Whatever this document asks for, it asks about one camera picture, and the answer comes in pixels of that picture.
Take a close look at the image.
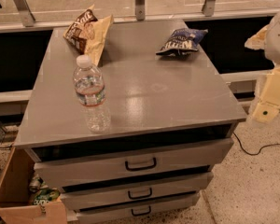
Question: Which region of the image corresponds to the brown chip bag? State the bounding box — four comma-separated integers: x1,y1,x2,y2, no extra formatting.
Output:
63,6,114,65

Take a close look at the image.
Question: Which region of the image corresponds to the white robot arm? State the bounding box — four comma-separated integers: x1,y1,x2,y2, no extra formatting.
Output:
249,10,280,124

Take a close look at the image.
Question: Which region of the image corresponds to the blue chip bag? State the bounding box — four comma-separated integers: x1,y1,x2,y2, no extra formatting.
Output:
156,28,208,56

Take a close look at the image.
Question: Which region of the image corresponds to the clear plastic water bottle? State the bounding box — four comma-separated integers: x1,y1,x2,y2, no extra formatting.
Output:
73,55,111,133

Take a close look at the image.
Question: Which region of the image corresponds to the top grey drawer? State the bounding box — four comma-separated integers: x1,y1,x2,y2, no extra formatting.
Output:
35,138,233,188

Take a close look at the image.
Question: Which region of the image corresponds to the grey drawer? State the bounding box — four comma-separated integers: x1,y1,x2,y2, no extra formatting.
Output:
77,192,200,224
61,172,213,211
35,138,233,188

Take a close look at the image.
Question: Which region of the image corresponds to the grey drawer cabinet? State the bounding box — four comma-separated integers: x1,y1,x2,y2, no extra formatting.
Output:
13,19,248,224

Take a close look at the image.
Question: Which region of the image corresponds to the middle grey drawer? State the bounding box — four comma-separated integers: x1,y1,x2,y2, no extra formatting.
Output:
61,172,213,211

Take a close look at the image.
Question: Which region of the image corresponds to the bottom grey drawer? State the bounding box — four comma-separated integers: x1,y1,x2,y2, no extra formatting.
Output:
77,192,200,224

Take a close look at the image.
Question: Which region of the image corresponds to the green snack package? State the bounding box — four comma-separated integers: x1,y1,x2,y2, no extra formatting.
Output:
33,188,60,205

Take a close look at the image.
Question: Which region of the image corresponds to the metal can in box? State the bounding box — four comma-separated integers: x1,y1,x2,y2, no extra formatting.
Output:
29,175,43,192

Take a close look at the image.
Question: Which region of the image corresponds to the cardboard box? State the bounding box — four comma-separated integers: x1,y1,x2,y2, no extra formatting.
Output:
0,148,67,224

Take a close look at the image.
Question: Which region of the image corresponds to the black floor cable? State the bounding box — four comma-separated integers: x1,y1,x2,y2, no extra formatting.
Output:
232,132,280,157

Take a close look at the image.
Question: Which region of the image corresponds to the right metal rail bracket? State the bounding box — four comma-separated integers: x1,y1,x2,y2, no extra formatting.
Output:
202,0,216,17

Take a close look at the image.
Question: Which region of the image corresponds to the metal rail bracket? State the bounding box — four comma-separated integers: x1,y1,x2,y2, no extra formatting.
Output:
134,0,146,21
13,0,35,27
202,0,216,17

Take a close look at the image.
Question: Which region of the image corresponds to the middle metal rail bracket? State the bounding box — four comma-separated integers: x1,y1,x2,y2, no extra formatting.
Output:
134,0,146,21

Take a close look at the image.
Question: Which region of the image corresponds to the left metal rail bracket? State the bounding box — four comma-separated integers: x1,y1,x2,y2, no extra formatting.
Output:
13,0,35,27

